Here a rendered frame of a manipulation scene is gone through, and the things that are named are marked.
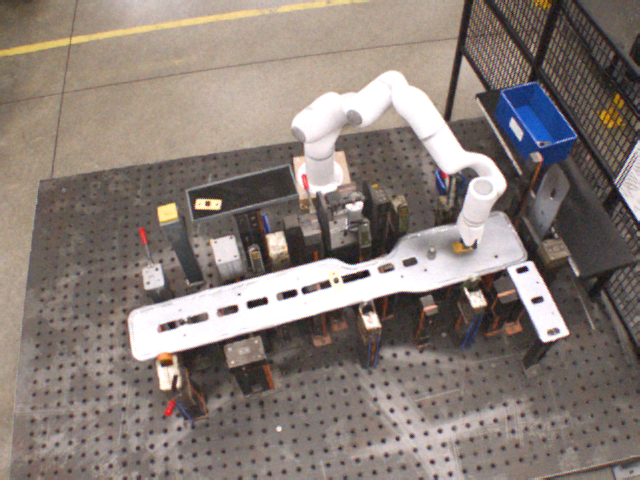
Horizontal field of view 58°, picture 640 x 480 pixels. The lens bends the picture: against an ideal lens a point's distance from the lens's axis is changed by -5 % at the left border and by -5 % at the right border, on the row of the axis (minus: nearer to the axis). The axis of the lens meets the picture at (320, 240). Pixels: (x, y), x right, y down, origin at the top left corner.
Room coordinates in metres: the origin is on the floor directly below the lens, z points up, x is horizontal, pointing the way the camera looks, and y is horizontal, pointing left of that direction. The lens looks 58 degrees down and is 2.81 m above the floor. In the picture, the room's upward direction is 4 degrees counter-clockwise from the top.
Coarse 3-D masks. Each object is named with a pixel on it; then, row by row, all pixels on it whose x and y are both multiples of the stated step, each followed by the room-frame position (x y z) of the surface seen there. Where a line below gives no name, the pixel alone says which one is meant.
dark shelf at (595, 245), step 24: (480, 96) 1.74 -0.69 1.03; (504, 144) 1.49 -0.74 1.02; (576, 168) 1.34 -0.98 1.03; (552, 192) 1.24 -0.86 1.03; (576, 192) 1.23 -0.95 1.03; (576, 216) 1.13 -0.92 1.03; (600, 216) 1.12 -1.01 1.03; (576, 240) 1.03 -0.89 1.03; (600, 240) 1.02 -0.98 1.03; (576, 264) 0.94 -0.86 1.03; (600, 264) 0.93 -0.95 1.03; (624, 264) 0.92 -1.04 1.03
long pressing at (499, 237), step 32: (448, 224) 1.15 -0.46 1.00; (384, 256) 1.04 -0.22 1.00; (416, 256) 1.03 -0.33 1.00; (448, 256) 1.02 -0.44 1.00; (480, 256) 1.01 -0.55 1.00; (512, 256) 1.00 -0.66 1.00; (224, 288) 0.96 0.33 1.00; (256, 288) 0.95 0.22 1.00; (288, 288) 0.94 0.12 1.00; (352, 288) 0.93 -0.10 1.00; (384, 288) 0.92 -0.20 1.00; (416, 288) 0.91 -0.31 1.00; (128, 320) 0.87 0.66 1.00; (160, 320) 0.86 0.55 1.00; (224, 320) 0.84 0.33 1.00; (256, 320) 0.84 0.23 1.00; (288, 320) 0.83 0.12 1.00; (160, 352) 0.75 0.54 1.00
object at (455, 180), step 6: (456, 174) 1.22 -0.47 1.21; (450, 180) 1.21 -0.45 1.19; (456, 180) 1.19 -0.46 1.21; (462, 180) 1.18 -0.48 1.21; (450, 186) 1.20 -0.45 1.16; (456, 186) 1.21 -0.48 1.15; (450, 192) 1.19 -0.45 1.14; (456, 192) 1.20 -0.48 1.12; (450, 198) 1.19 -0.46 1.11; (456, 198) 1.19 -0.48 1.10; (450, 204) 1.18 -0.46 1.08; (456, 204) 1.19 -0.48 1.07
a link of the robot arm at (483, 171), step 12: (444, 132) 1.18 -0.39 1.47; (432, 144) 1.15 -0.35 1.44; (444, 144) 1.15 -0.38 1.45; (456, 144) 1.16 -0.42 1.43; (432, 156) 1.15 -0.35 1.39; (444, 156) 1.13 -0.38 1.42; (456, 156) 1.12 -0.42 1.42; (468, 156) 1.14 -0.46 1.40; (480, 156) 1.15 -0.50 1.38; (444, 168) 1.11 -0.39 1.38; (456, 168) 1.10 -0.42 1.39; (480, 168) 1.14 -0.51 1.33; (492, 168) 1.13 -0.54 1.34; (492, 180) 1.10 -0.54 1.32; (504, 180) 1.11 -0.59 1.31
